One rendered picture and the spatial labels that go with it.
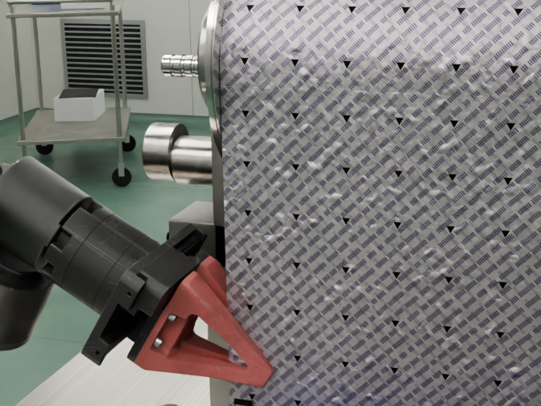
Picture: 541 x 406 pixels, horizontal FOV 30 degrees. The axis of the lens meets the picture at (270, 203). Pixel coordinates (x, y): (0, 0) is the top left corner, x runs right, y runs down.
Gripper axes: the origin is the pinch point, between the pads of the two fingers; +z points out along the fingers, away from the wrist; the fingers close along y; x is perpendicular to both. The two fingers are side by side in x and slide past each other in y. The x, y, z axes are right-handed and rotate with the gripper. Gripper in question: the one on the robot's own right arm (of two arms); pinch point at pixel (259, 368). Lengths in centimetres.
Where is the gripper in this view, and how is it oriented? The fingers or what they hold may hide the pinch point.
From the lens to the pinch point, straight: 62.4
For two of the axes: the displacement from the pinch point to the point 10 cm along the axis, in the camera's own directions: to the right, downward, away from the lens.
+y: -3.1, 2.6, -9.1
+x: 4.7, -7.9, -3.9
